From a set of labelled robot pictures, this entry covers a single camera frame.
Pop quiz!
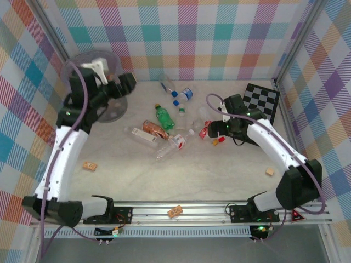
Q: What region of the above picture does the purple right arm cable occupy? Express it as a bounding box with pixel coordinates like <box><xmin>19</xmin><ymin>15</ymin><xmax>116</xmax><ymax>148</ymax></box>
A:
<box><xmin>206</xmin><ymin>93</ymin><xmax>326</xmax><ymax>243</ymax></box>

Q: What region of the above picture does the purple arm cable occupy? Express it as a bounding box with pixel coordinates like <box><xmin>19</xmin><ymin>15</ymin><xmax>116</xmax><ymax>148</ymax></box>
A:
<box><xmin>206</xmin><ymin>93</ymin><xmax>326</xmax><ymax>243</ymax></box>
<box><xmin>38</xmin><ymin>61</ymin><xmax>118</xmax><ymax>261</ymax></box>

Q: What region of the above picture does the white slotted cable duct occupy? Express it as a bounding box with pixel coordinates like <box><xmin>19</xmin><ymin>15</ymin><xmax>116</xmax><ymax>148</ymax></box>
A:
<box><xmin>43</xmin><ymin>226</ymin><xmax>252</xmax><ymax>238</ymax></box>

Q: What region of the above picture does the red triangle warning sign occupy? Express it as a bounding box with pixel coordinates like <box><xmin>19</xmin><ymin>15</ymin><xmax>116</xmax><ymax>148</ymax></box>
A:
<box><xmin>290</xmin><ymin>208</ymin><xmax>306</xmax><ymax>222</ymax></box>

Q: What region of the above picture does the clear bottle blue strip label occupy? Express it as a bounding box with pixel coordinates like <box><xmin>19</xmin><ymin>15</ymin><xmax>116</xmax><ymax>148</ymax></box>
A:
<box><xmin>158</xmin><ymin>74</ymin><xmax>178</xmax><ymax>97</ymax></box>

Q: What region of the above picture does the small bottle blue label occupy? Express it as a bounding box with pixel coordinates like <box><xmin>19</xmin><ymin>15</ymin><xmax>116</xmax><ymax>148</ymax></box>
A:
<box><xmin>172</xmin><ymin>87</ymin><xmax>194</xmax><ymax>107</ymax></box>

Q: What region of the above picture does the left black controller board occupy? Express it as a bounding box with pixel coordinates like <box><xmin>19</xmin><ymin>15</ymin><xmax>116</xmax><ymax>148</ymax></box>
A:
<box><xmin>94</xmin><ymin>226</ymin><xmax>123</xmax><ymax>237</ymax></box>

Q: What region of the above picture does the aluminium frame post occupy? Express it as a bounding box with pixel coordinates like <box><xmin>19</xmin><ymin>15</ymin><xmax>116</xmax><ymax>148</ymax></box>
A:
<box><xmin>32</xmin><ymin>0</ymin><xmax>71</xmax><ymax>61</ymax></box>
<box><xmin>274</xmin><ymin>0</ymin><xmax>329</xmax><ymax>85</ymax></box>

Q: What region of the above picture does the translucent purple bin liner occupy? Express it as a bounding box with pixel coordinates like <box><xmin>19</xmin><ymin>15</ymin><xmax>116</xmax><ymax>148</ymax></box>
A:
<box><xmin>61</xmin><ymin>49</ymin><xmax>121</xmax><ymax>83</ymax></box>

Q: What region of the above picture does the green bottle yellow cap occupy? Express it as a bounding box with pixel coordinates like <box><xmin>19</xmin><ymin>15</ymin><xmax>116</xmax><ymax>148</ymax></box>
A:
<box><xmin>154</xmin><ymin>103</ymin><xmax>176</xmax><ymax>132</ymax></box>

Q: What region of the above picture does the orange bottle peach cap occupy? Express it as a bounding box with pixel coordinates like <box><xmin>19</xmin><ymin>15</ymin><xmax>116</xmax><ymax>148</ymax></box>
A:
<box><xmin>141</xmin><ymin>119</ymin><xmax>174</xmax><ymax>142</ymax></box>

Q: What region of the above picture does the crushed clear bottle red label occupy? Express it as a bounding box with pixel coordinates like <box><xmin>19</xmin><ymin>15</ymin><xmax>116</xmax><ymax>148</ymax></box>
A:
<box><xmin>191</xmin><ymin>106</ymin><xmax>211</xmax><ymax>141</ymax></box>

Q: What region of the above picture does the clear bottle red white label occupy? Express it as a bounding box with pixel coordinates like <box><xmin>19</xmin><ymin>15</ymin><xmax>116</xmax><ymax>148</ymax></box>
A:
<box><xmin>155</xmin><ymin>128</ymin><xmax>196</xmax><ymax>162</ymax></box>

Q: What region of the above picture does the right black controller board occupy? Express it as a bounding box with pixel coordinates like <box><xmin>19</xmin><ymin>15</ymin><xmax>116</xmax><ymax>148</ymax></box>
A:
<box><xmin>250</xmin><ymin>224</ymin><xmax>270</xmax><ymax>241</ymax></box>

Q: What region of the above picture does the aluminium right frame post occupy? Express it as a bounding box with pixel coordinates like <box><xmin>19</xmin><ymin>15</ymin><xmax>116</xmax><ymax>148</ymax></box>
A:
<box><xmin>274</xmin><ymin>0</ymin><xmax>329</xmax><ymax>85</ymax></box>

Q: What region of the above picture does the clear plastic trash bin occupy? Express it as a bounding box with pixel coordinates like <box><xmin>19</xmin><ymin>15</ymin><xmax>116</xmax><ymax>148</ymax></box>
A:
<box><xmin>60</xmin><ymin>49</ymin><xmax>129</xmax><ymax>124</ymax></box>

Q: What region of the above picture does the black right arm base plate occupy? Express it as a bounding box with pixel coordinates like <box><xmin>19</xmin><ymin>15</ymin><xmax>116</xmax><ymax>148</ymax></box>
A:
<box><xmin>229</xmin><ymin>204</ymin><xmax>281</xmax><ymax>224</ymax></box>

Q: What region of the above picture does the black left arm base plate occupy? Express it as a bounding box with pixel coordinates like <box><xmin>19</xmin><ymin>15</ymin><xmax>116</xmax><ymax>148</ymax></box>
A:
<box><xmin>83</xmin><ymin>207</ymin><xmax>134</xmax><ymax>226</ymax></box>

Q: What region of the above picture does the aluminium mounting rail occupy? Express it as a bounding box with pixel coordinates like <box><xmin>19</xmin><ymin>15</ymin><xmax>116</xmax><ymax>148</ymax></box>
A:
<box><xmin>31</xmin><ymin>201</ymin><xmax>332</xmax><ymax>227</ymax></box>

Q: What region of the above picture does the aluminium left frame post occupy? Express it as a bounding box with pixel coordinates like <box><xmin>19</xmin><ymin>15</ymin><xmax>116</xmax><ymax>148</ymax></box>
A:
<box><xmin>32</xmin><ymin>0</ymin><xmax>71</xmax><ymax>61</ymax></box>

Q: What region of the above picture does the black grey checkerboard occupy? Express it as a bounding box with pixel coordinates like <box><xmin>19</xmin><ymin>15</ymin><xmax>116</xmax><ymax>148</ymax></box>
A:
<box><xmin>241</xmin><ymin>83</ymin><xmax>281</xmax><ymax>125</ymax></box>

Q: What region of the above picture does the black controller board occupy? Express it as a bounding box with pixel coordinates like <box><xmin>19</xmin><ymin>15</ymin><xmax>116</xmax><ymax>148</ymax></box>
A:
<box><xmin>250</xmin><ymin>224</ymin><xmax>270</xmax><ymax>241</ymax></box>
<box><xmin>94</xmin><ymin>226</ymin><xmax>123</xmax><ymax>237</ymax></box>

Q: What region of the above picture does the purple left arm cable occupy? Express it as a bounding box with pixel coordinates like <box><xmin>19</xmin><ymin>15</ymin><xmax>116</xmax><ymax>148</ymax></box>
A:
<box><xmin>38</xmin><ymin>61</ymin><xmax>118</xmax><ymax>261</ymax></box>

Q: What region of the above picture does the small orange patterned box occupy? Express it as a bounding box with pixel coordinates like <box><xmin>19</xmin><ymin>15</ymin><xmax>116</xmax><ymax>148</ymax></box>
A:
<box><xmin>167</xmin><ymin>207</ymin><xmax>184</xmax><ymax>219</ymax></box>
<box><xmin>83</xmin><ymin>161</ymin><xmax>99</xmax><ymax>173</ymax></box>

